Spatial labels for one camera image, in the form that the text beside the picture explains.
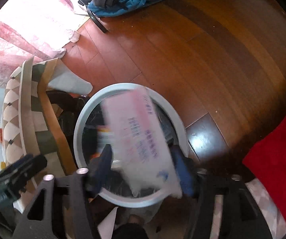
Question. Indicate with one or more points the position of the pink floral curtain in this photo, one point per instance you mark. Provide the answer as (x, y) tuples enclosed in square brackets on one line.
[(42, 29)]

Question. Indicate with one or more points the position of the red blanket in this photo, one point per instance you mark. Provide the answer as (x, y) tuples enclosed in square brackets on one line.
[(267, 161)]

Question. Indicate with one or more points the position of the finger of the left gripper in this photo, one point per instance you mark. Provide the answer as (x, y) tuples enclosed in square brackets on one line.
[(14, 178)]

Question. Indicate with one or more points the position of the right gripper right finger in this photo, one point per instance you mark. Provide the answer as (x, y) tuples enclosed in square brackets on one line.
[(200, 186)]

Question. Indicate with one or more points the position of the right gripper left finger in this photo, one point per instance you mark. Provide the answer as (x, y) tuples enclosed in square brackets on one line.
[(44, 216)]

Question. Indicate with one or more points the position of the grey slipper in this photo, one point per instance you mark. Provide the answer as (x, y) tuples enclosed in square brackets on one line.
[(142, 216)]

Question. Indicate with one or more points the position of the black clothes rack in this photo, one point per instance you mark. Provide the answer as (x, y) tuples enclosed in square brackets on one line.
[(94, 19)]

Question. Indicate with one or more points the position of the checkered tablecloth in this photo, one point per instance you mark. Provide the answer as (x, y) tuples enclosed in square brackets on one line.
[(29, 124)]

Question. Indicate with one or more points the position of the white round trash bin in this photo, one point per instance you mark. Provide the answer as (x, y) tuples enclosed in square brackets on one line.
[(146, 197)]

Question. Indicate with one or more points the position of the blue milk carton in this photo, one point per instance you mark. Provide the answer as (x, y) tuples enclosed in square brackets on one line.
[(104, 137)]

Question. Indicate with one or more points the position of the pink tissue pack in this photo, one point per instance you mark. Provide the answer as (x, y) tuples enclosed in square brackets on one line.
[(138, 142)]

